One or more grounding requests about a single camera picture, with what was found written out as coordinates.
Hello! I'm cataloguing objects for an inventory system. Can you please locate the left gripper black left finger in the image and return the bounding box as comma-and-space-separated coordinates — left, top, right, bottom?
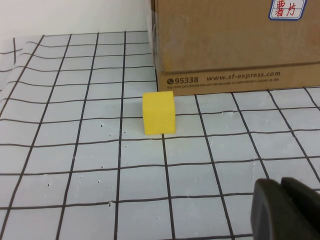
251, 178, 306, 240

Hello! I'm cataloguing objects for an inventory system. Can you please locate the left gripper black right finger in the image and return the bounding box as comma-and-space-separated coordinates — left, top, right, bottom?
281, 176, 320, 240

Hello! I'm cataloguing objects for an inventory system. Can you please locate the yellow foam cube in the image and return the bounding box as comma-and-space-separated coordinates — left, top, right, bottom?
141, 90, 176, 136

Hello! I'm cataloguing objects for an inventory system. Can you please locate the cardboard box with F2 print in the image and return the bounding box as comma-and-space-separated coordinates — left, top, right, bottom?
151, 0, 320, 97

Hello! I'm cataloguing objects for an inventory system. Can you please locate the white grid table cover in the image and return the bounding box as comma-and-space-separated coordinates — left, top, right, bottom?
0, 31, 320, 240

